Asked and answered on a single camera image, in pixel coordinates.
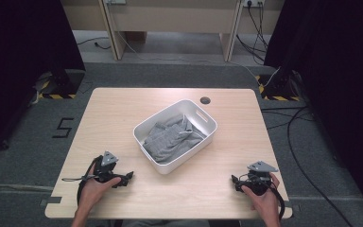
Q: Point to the white power strip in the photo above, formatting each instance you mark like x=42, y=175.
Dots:
x=253, y=3

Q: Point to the black curtain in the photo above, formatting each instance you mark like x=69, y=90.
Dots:
x=19, y=47
x=343, y=63

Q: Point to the beige desk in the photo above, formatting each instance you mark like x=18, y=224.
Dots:
x=170, y=19

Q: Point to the black stand base hazard tape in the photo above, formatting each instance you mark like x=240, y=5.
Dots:
x=280, y=86
x=66, y=82

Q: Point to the person's right hand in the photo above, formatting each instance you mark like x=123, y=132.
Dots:
x=267, y=203

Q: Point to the grey shorts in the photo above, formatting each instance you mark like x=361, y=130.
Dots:
x=170, y=142

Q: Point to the dark round table grommet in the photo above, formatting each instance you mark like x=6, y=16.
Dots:
x=205, y=100

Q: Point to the grey tape piece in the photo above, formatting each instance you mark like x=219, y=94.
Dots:
x=52, y=200
x=294, y=206

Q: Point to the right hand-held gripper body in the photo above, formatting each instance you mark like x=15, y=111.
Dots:
x=258, y=183

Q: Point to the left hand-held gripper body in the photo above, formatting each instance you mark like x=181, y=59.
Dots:
x=105, y=170

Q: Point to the white plastic bin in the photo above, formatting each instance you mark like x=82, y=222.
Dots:
x=189, y=151

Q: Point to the person's left hand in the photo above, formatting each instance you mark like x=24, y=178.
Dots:
x=91, y=194

